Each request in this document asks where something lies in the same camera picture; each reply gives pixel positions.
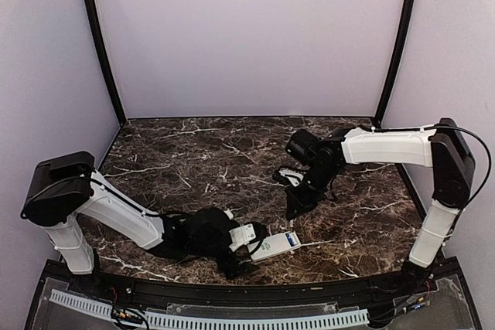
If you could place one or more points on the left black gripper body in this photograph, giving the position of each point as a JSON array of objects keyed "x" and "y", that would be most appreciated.
[{"x": 224, "y": 264}]

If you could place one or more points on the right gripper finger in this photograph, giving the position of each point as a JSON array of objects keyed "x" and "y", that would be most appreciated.
[
  {"x": 290, "y": 197},
  {"x": 299, "y": 209}
]

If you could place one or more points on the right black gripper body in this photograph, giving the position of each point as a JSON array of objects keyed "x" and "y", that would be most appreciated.
[{"x": 311, "y": 193}]

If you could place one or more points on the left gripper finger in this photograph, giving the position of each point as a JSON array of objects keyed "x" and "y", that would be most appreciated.
[
  {"x": 235, "y": 268},
  {"x": 260, "y": 232}
]

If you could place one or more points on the white remote control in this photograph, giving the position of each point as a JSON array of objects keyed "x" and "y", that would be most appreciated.
[{"x": 271, "y": 246}]

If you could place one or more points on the blue battery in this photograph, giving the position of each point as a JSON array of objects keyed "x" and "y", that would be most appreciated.
[{"x": 293, "y": 240}]

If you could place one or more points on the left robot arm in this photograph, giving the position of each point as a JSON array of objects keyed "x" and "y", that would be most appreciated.
[{"x": 69, "y": 185}]

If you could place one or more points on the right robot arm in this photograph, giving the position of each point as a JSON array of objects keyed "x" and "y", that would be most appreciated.
[{"x": 440, "y": 146}]

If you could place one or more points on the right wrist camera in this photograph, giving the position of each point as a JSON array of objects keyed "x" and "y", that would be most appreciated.
[{"x": 288, "y": 176}]

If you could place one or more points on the black front rail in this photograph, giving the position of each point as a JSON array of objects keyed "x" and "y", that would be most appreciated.
[{"x": 373, "y": 292}]

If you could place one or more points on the white slotted cable duct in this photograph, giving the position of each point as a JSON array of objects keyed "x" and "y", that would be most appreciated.
[{"x": 181, "y": 316}]

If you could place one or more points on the right black frame post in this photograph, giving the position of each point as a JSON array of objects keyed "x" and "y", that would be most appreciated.
[{"x": 395, "y": 61}]

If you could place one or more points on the black frame post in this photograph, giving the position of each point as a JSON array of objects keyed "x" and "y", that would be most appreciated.
[
  {"x": 104, "y": 62},
  {"x": 395, "y": 61}
]

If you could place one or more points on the left black frame post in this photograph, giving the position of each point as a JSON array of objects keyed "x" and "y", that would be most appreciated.
[{"x": 104, "y": 62}]

